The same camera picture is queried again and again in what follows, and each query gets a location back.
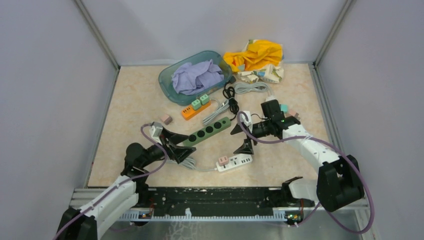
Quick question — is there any yellow cloth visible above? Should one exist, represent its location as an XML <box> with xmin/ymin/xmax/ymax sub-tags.
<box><xmin>222</xmin><ymin>39</ymin><xmax>284</xmax><ymax>73</ymax></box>

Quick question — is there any orange power strip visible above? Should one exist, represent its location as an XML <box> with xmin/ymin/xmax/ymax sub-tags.
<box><xmin>181</xmin><ymin>101</ymin><xmax>211</xmax><ymax>121</ymax></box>

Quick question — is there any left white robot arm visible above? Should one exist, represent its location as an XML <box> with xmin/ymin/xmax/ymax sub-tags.
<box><xmin>53</xmin><ymin>122</ymin><xmax>196</xmax><ymax>240</ymax></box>

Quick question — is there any teal plastic basin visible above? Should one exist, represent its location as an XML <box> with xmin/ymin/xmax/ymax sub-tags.
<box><xmin>158</xmin><ymin>50</ymin><xmax>233</xmax><ymax>106</ymax></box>

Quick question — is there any green power strip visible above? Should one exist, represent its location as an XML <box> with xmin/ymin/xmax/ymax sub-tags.
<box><xmin>182</xmin><ymin>117</ymin><xmax>232</xmax><ymax>147</ymax></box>

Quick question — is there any purple cable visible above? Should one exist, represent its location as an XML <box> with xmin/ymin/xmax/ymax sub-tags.
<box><xmin>236</xmin><ymin>111</ymin><xmax>376</xmax><ymax>235</ymax></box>
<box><xmin>52</xmin><ymin>123</ymin><xmax>169</xmax><ymax>240</ymax></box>

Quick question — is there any cream dinosaur print cloth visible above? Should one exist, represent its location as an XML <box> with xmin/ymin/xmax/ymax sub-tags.
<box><xmin>235</xmin><ymin>58</ymin><xmax>284</xmax><ymax>83</ymax></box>

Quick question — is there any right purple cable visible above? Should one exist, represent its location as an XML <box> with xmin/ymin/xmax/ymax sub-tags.
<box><xmin>236</xmin><ymin>111</ymin><xmax>376</xmax><ymax>235</ymax></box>

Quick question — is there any grey cable of white strip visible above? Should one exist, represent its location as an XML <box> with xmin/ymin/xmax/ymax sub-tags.
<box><xmin>233</xmin><ymin>81</ymin><xmax>277</xmax><ymax>102</ymax></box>

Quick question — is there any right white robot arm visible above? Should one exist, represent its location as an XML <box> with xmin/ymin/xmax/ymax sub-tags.
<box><xmin>231</xmin><ymin>99</ymin><xmax>365</xmax><ymax>212</ymax></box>

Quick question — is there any green charger plug right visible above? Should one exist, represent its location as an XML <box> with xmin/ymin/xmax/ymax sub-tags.
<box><xmin>199</xmin><ymin>94</ymin><xmax>210</xmax><ymax>106</ymax></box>

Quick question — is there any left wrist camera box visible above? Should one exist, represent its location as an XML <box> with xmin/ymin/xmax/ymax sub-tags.
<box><xmin>149</xmin><ymin>122</ymin><xmax>164</xmax><ymax>143</ymax></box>

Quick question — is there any purple cloth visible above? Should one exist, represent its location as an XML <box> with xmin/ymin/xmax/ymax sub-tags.
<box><xmin>171</xmin><ymin>59</ymin><xmax>224</xmax><ymax>96</ymax></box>

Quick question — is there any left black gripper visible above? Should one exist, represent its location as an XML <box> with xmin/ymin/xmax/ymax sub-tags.
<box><xmin>140</xmin><ymin>126</ymin><xmax>196</xmax><ymax>168</ymax></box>

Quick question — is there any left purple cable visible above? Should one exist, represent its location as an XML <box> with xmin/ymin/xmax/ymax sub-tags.
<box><xmin>52</xmin><ymin>123</ymin><xmax>169</xmax><ymax>240</ymax></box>

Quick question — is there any black cable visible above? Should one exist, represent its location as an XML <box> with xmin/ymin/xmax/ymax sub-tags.
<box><xmin>222</xmin><ymin>75</ymin><xmax>240</xmax><ymax>122</ymax></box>

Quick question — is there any green charger plug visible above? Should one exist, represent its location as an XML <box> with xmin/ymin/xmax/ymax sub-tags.
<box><xmin>191</xmin><ymin>99</ymin><xmax>202</xmax><ymax>111</ymax></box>
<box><xmin>199</xmin><ymin>94</ymin><xmax>210</xmax><ymax>106</ymax></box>

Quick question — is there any green charger plug left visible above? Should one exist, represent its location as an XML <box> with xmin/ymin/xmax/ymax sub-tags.
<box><xmin>191</xmin><ymin>99</ymin><xmax>202</xmax><ymax>111</ymax></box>

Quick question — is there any teal charger plug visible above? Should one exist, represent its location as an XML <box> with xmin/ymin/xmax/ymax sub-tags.
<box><xmin>279</xmin><ymin>104</ymin><xmax>289</xmax><ymax>114</ymax></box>

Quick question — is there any grey cable of green strip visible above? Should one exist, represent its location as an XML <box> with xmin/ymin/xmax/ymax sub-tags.
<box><xmin>202</xmin><ymin>98</ymin><xmax>231</xmax><ymax>127</ymax></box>

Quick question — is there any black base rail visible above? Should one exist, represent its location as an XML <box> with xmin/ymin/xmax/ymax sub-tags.
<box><xmin>117</xmin><ymin>186</ymin><xmax>316</xmax><ymax>223</ymax></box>

